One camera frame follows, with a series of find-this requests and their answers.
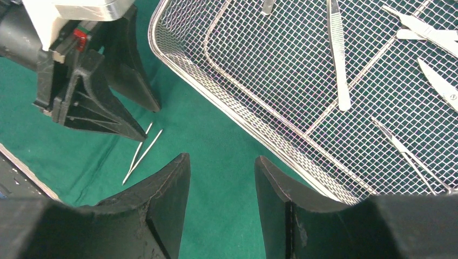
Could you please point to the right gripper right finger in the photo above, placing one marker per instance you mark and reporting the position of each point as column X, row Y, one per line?
column 298, row 222

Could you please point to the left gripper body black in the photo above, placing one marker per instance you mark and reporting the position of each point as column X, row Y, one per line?
column 54, row 67

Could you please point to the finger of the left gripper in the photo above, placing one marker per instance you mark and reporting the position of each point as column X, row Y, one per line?
column 86, row 103
column 123, row 69

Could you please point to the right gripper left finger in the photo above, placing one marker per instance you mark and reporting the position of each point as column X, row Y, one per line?
column 145, row 220

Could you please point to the thin steel tweezers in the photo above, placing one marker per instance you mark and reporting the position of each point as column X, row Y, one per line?
column 137, row 158

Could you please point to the green surgical cloth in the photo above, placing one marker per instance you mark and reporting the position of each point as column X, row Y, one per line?
column 222, row 219

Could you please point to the metal mesh tray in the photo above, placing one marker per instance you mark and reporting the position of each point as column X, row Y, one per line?
column 274, row 76

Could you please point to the steel spatula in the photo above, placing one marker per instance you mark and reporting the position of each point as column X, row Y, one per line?
column 337, row 44

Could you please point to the long steel forceps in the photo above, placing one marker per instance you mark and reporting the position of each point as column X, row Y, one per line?
column 267, row 7

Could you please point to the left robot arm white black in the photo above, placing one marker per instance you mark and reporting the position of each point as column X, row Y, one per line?
column 19, row 39

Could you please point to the surgical forceps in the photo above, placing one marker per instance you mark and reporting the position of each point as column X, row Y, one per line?
column 416, row 164

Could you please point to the steel scissors blade pair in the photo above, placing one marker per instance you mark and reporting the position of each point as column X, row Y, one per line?
column 445, row 90

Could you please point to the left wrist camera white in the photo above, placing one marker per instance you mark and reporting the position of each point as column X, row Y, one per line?
column 49, row 17

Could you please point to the steel scalpel handle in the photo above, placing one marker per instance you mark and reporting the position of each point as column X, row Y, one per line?
column 408, row 34
column 419, row 26

